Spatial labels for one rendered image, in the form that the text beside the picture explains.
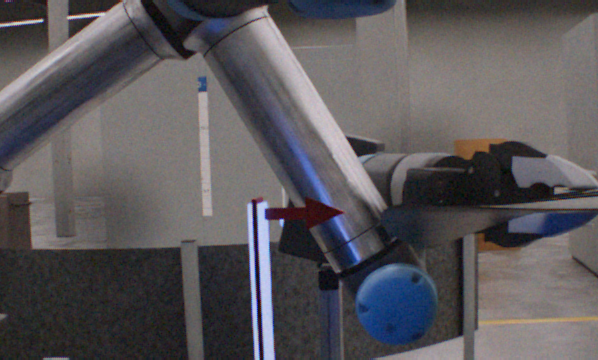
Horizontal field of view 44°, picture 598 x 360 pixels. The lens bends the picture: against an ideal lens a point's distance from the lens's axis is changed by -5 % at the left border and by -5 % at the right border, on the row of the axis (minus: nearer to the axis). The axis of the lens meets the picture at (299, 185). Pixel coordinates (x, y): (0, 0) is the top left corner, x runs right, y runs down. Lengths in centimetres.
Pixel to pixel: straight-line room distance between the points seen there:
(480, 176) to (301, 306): 167
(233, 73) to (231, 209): 599
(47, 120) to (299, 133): 33
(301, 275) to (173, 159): 459
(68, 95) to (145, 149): 601
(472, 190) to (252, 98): 22
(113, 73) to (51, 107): 8
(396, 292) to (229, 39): 28
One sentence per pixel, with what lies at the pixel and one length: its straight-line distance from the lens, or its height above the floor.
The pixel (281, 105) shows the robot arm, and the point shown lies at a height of 127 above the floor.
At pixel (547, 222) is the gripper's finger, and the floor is 116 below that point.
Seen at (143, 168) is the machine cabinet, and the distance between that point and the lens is 691.
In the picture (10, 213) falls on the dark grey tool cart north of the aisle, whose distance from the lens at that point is 716.
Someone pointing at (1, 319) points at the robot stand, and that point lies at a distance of 96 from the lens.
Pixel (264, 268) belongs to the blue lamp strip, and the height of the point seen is 114.
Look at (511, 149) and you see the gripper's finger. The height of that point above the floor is 122.
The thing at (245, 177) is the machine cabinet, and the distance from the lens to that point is 666.
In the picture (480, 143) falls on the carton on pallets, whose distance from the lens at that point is 858.
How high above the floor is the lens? 123
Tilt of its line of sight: 3 degrees down
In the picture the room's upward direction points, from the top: 2 degrees counter-clockwise
